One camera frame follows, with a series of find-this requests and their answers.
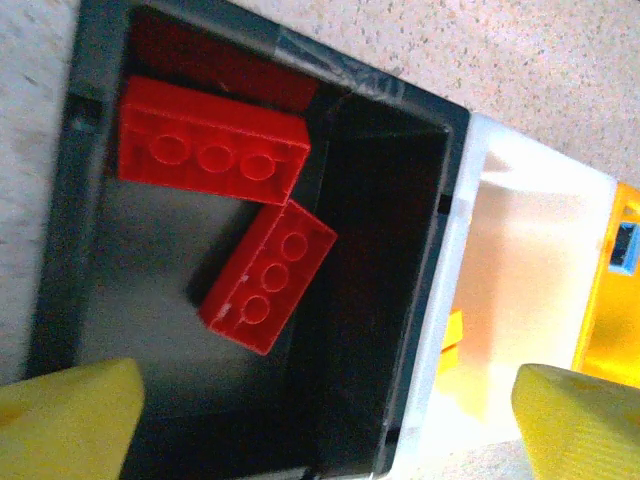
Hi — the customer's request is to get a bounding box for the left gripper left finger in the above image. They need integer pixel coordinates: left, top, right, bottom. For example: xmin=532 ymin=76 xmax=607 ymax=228
xmin=0 ymin=357 xmax=146 ymax=480

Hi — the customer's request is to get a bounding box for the white plastic bin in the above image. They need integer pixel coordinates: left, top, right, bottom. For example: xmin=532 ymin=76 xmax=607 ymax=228
xmin=384 ymin=112 xmax=619 ymax=480

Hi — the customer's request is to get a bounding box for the orange lego brick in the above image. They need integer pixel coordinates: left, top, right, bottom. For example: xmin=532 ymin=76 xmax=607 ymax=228
xmin=442 ymin=309 xmax=466 ymax=350

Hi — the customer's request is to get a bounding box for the yellow plastic bin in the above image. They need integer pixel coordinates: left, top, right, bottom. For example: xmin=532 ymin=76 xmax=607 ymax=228
xmin=569 ymin=182 xmax=640 ymax=389

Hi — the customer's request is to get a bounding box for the clear tape strip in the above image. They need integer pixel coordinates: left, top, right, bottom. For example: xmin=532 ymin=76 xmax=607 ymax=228
xmin=274 ymin=27 xmax=406 ymax=99

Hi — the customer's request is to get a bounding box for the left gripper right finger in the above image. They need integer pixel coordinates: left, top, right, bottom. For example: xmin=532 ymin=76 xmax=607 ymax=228
xmin=509 ymin=362 xmax=640 ymax=480

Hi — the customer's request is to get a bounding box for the blue lego brick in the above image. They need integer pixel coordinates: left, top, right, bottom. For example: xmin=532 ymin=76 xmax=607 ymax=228
xmin=607 ymin=222 xmax=640 ymax=277

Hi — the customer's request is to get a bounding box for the black plastic bin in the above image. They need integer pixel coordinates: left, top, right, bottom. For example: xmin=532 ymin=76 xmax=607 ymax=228
xmin=24 ymin=0 xmax=471 ymax=480

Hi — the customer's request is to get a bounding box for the long red lego brick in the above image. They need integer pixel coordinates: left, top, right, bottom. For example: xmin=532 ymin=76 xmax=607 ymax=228
xmin=117 ymin=74 xmax=312 ymax=206
xmin=197 ymin=199 xmax=339 ymax=357

